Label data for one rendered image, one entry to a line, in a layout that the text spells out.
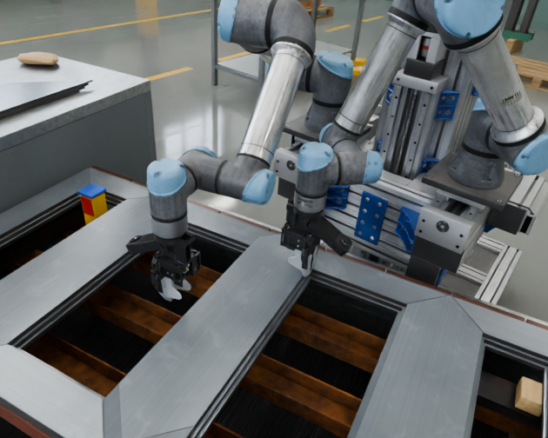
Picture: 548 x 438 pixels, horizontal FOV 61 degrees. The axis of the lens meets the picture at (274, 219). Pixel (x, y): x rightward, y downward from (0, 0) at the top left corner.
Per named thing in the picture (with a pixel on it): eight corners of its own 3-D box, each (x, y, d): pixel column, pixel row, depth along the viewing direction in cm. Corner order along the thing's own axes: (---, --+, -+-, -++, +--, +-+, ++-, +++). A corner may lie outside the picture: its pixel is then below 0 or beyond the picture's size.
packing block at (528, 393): (538, 417, 99) (546, 406, 97) (514, 407, 101) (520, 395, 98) (539, 395, 103) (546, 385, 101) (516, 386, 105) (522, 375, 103)
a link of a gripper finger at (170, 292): (178, 315, 107) (177, 286, 102) (158, 306, 109) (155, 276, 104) (187, 307, 109) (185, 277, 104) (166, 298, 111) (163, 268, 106)
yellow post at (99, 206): (101, 249, 150) (92, 199, 139) (90, 244, 152) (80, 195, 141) (112, 242, 154) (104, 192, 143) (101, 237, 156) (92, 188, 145)
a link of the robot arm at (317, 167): (342, 155, 99) (304, 155, 98) (335, 198, 105) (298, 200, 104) (330, 139, 106) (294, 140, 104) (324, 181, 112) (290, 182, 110)
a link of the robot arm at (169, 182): (195, 160, 93) (172, 179, 86) (197, 206, 99) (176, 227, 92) (161, 151, 95) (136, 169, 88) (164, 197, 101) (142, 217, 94)
